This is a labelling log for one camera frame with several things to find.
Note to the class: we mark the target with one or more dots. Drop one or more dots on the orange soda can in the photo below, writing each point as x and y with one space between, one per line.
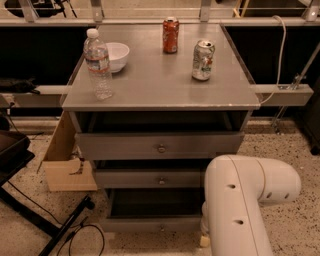
170 35

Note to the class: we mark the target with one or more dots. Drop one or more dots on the black stand frame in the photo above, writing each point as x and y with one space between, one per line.
37 222

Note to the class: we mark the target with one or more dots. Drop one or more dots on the grey bottom drawer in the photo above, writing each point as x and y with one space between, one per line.
153 209

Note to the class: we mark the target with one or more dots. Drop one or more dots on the grey middle drawer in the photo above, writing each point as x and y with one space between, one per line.
149 178

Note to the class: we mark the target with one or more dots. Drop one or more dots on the clear plastic water bottle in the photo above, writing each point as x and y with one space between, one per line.
96 55

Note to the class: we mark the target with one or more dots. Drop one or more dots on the grey top drawer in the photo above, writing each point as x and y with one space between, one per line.
146 146

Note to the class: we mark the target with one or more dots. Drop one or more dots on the grey drawer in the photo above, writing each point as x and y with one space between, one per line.
153 209
149 178
146 146

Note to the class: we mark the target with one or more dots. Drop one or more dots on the grey drawer cabinet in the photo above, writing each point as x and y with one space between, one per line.
156 93

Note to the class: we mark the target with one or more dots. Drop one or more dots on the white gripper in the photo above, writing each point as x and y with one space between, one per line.
204 222

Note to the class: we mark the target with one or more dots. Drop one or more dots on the white bowl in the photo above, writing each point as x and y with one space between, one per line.
118 55

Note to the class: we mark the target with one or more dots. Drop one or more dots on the cardboard box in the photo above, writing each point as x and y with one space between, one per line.
64 168

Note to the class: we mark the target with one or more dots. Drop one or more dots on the silver soda can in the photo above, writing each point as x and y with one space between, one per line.
203 59

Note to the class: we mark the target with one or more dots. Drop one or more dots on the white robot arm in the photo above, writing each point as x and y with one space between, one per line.
235 188

